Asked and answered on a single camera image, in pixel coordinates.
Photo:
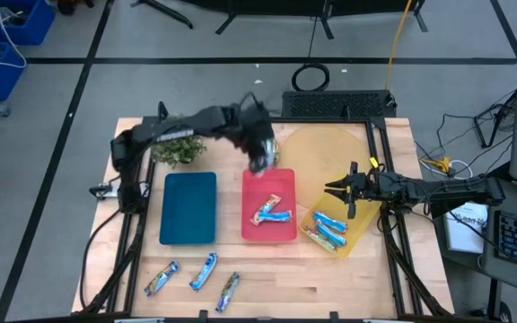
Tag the round yellow mesh mat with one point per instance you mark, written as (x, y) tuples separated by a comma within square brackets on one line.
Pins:
[(321, 152)]

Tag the yellow plastic bin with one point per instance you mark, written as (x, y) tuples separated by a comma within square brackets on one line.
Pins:
[(361, 224)]

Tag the black room divider screen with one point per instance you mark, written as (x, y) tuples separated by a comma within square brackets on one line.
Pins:
[(285, 5)]

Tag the orange brown granola bar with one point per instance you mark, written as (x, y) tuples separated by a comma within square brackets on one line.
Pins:
[(267, 205)]

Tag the green brown granola bar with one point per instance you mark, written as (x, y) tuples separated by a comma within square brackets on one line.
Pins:
[(277, 154)]

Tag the black stand leg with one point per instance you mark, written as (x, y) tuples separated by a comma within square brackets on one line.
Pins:
[(169, 13)]

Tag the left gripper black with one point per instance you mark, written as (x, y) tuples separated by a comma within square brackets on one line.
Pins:
[(251, 128)]

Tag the grey desk with keyboard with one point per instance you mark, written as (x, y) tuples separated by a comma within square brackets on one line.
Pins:
[(510, 197)]

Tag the white paper booklet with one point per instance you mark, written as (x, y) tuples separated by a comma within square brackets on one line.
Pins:
[(465, 233)]

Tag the black aluminium table frame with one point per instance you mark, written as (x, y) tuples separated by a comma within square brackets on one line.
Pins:
[(330, 120)]

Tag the blue yellow granola bar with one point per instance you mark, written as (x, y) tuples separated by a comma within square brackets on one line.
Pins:
[(161, 278)]

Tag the blue white granola bar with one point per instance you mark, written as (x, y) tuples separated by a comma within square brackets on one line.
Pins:
[(204, 271)]

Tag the blue plastic bin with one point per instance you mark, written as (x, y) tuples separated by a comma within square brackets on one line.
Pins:
[(195, 224)]

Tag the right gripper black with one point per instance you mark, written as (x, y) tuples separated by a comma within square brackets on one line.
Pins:
[(359, 185)]

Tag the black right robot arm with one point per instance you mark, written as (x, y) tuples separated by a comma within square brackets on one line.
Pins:
[(456, 188)]

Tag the blue silver granola bar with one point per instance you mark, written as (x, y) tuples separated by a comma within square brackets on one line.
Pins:
[(278, 216), (269, 152), (330, 221)]

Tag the yellow power plug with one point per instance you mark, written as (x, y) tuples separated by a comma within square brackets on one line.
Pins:
[(440, 165)]

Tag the pink plastic bin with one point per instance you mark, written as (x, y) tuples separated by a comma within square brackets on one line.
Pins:
[(267, 233)]

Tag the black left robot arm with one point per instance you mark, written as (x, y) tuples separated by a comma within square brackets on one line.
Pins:
[(173, 128)]

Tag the small green artificial plant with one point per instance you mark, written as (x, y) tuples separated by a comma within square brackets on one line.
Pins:
[(177, 150)]

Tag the blue green granola bar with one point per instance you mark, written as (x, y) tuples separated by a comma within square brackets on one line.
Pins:
[(227, 292)]

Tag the brown silver granola bar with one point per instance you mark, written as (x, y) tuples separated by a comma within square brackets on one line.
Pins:
[(321, 241)]

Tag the small yellow tag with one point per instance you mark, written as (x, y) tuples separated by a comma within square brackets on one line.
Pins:
[(374, 162)]

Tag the black perforated computer case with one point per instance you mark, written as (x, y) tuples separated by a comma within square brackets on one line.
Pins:
[(339, 104)]

